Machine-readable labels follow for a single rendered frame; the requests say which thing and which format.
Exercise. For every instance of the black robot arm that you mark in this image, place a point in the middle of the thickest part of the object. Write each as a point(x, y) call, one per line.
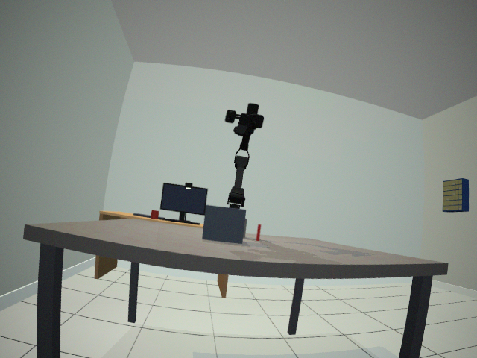
point(237, 192)

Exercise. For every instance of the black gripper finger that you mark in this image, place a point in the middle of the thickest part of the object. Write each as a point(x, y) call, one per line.
point(230, 116)
point(254, 118)

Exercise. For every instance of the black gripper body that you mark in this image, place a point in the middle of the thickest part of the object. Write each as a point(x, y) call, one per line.
point(243, 119)

